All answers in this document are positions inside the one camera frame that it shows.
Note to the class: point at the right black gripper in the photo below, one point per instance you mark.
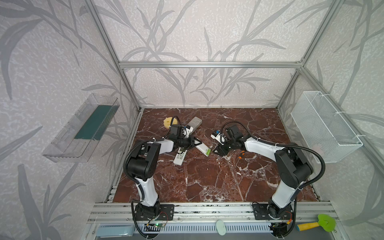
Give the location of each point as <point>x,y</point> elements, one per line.
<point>224,146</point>

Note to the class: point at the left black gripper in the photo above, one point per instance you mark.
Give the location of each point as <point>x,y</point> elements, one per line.
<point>190,142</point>

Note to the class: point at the white remote with batteries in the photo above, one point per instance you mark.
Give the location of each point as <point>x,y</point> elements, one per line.
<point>204,149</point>

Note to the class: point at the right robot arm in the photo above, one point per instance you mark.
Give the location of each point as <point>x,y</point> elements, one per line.
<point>303,167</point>

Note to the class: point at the white remote with display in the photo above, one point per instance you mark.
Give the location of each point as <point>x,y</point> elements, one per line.
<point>180,156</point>

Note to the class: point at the grey stone block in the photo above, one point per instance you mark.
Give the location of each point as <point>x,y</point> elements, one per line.
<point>194,124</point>

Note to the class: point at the yellow smiley sponge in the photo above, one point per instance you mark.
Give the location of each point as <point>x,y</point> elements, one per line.
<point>170,121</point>

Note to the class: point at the pale green oval knob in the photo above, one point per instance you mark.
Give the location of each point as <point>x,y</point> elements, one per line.
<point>221,228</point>

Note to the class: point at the green yellow toy hammer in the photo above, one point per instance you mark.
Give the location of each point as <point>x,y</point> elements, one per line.
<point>325,221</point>

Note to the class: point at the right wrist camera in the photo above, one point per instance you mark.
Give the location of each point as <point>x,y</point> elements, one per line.
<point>219,136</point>

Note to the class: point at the white wire mesh basket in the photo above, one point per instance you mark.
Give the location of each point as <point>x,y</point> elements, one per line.
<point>323,127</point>

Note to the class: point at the clear plastic wall shelf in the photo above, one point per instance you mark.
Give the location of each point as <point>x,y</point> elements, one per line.
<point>79,138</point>

